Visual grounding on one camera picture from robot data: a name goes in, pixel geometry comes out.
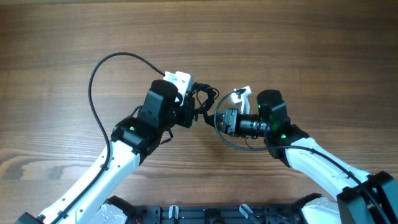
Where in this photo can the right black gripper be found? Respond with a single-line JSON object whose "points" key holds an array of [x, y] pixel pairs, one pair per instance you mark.
{"points": [[231, 124]]}

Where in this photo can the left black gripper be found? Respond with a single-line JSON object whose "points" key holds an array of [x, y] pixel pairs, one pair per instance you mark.
{"points": [[188, 107]]}

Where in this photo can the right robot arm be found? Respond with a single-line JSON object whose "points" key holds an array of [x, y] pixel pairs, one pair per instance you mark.
{"points": [[359, 197]]}

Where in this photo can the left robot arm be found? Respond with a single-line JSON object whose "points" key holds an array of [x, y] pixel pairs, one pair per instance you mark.
{"points": [[167, 103]]}

